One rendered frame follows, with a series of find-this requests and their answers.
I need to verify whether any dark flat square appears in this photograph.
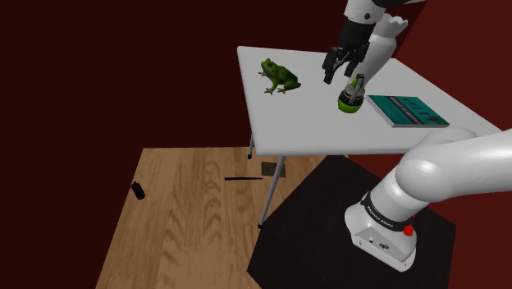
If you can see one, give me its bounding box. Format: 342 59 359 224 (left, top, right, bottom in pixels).
261 161 287 179

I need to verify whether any small black can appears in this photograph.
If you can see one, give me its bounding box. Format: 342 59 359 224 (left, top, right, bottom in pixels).
130 181 147 200

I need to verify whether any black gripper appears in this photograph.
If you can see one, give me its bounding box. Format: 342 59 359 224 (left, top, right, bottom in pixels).
322 17 377 85

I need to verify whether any green and black round tool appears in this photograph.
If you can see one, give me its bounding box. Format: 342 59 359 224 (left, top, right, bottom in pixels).
337 73 366 115

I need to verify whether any teal book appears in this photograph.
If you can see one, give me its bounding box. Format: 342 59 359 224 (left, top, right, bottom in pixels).
365 94 451 129

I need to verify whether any white vase with jagged rim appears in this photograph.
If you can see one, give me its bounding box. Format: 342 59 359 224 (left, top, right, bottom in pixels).
351 13 409 94

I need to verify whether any black robot stand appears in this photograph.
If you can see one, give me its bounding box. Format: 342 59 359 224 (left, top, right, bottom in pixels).
246 154 457 289

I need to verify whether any white table with metal legs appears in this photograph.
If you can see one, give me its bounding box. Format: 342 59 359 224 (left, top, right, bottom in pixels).
236 44 503 231

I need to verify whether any green frog figure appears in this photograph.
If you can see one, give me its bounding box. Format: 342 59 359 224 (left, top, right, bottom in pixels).
258 57 302 96

